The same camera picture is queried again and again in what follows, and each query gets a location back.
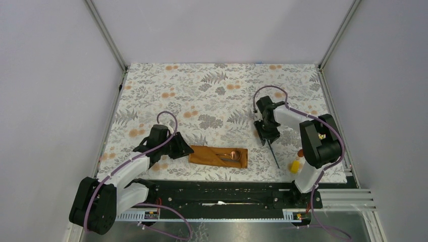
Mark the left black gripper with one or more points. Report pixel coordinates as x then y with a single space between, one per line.
182 148

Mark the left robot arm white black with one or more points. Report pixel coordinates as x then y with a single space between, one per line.
99 201

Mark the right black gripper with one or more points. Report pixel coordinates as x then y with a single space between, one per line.
272 136

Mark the orange cloth napkin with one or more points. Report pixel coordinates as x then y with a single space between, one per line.
205 155

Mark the brown wooden spoon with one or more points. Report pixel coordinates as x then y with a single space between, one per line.
234 155

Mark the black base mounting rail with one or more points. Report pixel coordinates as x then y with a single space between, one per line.
227 200

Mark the yellow cylinder block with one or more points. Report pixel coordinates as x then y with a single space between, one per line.
294 167

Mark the left aluminium frame post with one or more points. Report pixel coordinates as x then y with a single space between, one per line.
92 8

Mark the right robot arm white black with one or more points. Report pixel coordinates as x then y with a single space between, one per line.
321 143

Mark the aluminium frame post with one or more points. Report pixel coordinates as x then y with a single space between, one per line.
92 8
337 37

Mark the dark teal chopstick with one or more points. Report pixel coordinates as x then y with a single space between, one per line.
273 154
230 160

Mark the right aluminium frame post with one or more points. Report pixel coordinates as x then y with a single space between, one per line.
337 37

